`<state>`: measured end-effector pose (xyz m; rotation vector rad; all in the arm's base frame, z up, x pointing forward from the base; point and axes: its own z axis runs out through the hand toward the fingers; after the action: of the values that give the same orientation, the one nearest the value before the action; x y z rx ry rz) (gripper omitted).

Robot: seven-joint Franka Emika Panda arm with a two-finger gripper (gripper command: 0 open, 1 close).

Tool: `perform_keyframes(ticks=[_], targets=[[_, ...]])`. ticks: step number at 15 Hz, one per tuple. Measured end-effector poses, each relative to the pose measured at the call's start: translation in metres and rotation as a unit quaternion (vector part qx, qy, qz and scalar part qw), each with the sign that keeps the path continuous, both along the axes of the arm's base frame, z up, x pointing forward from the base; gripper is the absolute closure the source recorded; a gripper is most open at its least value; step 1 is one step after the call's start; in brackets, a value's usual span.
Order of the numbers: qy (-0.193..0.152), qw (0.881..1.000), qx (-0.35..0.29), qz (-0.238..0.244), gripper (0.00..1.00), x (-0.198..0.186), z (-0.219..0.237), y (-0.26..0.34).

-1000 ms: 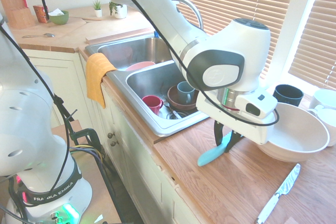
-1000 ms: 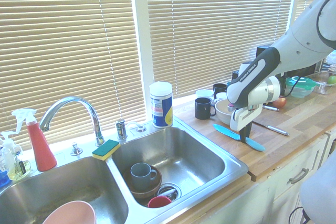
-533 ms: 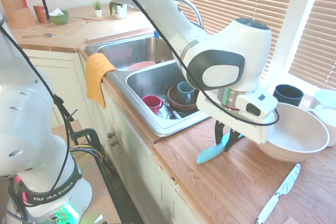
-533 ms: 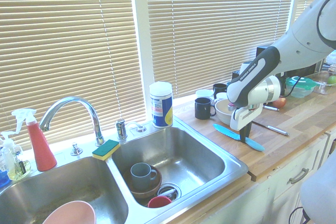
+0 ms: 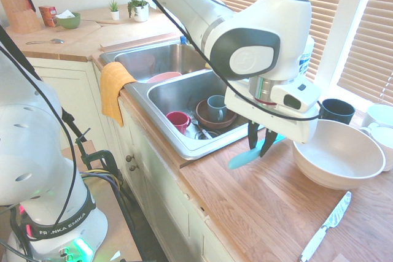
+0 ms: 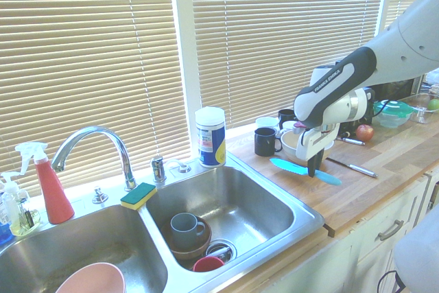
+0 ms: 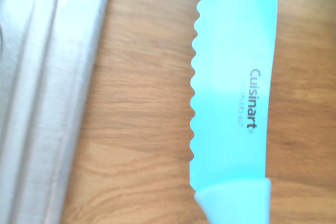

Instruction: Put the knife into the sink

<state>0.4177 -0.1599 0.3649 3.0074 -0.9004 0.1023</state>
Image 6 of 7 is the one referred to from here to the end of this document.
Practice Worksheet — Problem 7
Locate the red cup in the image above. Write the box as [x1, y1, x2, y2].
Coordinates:
[192, 255, 226, 273]

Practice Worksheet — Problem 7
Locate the white kitchen cabinet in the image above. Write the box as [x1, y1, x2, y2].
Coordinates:
[263, 169, 439, 293]

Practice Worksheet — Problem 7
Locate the silver utensil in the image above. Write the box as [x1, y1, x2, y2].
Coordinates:
[336, 135, 366, 146]

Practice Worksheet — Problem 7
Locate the clear pump soap bottle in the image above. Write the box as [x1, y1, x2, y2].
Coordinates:
[0, 172, 21, 227]

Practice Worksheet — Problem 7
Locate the white cup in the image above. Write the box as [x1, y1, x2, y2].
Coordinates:
[254, 116, 281, 130]

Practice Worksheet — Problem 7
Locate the wide beige window blind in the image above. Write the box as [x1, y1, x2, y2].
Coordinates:
[0, 0, 191, 198]

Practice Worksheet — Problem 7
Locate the brown wooden bowl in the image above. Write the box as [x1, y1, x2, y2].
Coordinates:
[161, 215, 213, 261]

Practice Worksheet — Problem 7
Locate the white ceramic bowl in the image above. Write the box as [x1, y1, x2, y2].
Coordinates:
[280, 129, 335, 163]

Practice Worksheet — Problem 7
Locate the clear container with green lid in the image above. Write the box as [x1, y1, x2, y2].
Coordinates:
[372, 99, 415, 130]

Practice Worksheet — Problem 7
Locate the green and yellow sponge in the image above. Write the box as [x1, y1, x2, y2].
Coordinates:
[119, 183, 158, 211]

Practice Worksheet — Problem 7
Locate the red spray bottle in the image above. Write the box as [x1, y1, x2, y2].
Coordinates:
[14, 142, 75, 225]

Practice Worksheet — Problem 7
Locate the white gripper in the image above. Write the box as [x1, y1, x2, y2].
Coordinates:
[295, 124, 340, 178]

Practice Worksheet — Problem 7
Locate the clear glass dish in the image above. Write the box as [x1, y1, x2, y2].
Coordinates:
[409, 93, 439, 125]

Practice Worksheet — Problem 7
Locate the large black mug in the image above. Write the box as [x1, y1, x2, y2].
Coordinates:
[254, 127, 283, 157]

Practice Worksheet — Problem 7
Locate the chrome gooseneck faucet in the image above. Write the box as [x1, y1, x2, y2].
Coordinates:
[51, 126, 139, 192]

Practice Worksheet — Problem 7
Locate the black toaster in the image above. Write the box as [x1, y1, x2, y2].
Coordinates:
[338, 86, 377, 133]

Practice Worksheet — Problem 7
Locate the red apple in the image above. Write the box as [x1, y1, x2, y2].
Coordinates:
[355, 124, 375, 142]

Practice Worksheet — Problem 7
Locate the teal knife with blue handle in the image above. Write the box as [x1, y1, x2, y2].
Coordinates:
[269, 157, 343, 187]

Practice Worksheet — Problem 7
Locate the stainless steel double sink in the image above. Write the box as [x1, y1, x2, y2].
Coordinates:
[0, 154, 325, 293]

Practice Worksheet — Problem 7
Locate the medium beige window blind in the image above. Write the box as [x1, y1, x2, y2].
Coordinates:
[189, 0, 389, 130]

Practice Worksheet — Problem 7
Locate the dark microwave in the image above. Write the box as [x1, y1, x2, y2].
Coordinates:
[372, 75, 423, 102]

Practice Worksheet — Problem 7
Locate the black cable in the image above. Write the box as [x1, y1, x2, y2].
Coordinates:
[377, 269, 405, 293]

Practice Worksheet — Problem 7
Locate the round yellow liquid bottle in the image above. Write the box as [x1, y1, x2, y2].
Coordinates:
[9, 200, 41, 237]

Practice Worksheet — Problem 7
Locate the small black mug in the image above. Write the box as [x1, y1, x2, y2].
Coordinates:
[278, 108, 296, 130]

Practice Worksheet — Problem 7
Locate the grey ceramic mug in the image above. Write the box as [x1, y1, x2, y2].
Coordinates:
[170, 213, 207, 250]

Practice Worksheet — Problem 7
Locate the white blue wipes canister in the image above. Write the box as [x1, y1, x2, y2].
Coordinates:
[194, 106, 227, 169]

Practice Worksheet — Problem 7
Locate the metal drain strainer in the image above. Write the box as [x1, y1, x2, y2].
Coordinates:
[204, 239, 238, 263]

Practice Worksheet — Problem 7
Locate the metal drawer handle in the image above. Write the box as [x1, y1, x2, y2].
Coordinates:
[377, 219, 405, 243]

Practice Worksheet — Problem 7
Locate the pink bowl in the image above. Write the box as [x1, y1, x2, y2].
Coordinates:
[54, 261, 126, 293]

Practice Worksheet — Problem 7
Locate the blue liquid bottle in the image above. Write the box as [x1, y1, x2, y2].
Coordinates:
[0, 222, 13, 246]

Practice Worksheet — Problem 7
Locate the silver table knife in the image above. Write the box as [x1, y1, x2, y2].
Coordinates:
[325, 156, 379, 179]

